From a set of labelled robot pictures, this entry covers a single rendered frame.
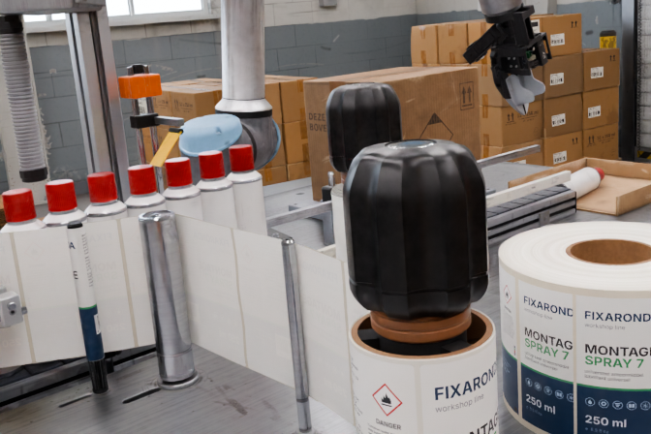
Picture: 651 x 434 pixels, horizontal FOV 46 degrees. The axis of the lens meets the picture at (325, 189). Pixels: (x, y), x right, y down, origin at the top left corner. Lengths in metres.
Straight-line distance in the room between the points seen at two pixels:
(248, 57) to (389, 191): 1.14
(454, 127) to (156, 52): 5.19
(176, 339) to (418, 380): 0.44
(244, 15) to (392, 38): 6.31
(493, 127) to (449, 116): 3.13
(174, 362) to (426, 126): 0.92
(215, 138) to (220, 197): 0.38
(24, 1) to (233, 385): 0.50
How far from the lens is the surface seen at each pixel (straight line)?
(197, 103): 4.39
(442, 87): 1.64
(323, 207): 1.22
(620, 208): 1.60
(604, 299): 0.65
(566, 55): 5.11
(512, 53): 1.43
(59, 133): 6.51
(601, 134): 5.44
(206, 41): 6.85
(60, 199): 0.96
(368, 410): 0.46
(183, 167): 1.02
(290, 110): 4.66
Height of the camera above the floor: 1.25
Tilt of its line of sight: 13 degrees down
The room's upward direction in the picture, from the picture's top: 5 degrees counter-clockwise
